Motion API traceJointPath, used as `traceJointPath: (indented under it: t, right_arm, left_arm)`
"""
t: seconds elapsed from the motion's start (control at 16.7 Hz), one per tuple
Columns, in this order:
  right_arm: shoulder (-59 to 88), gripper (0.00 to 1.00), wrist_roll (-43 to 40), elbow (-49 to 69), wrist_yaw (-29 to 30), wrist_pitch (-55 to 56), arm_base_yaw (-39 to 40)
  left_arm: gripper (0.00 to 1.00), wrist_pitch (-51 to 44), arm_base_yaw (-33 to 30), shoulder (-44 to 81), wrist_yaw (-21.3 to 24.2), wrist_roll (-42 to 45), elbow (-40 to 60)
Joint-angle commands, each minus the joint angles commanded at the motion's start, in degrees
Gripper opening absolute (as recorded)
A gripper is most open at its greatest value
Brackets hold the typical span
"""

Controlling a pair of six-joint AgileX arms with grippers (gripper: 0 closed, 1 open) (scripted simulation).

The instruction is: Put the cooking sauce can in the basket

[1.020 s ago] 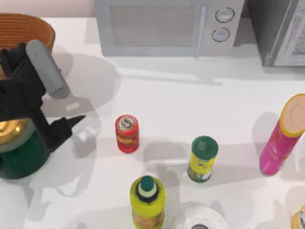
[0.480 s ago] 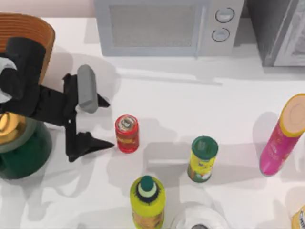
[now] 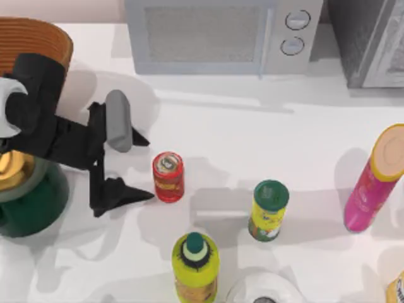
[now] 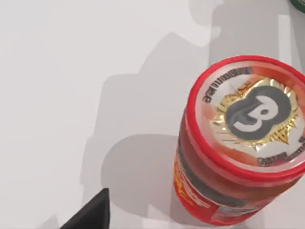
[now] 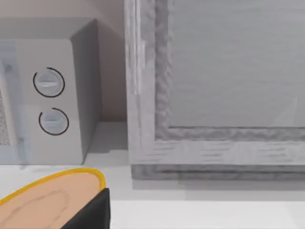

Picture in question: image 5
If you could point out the pale microwave knob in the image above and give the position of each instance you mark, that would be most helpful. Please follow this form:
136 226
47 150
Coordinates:
53 121
48 82

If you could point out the grey cabinet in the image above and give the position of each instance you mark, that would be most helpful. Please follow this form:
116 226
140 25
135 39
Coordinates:
214 83

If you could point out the pale microwave oven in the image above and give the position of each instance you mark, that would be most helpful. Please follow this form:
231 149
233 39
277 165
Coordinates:
54 95

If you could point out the tan board with yellow rim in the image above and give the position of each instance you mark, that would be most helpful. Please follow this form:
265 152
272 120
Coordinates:
47 198

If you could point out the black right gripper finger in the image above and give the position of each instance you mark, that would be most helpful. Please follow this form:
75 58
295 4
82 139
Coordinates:
100 210

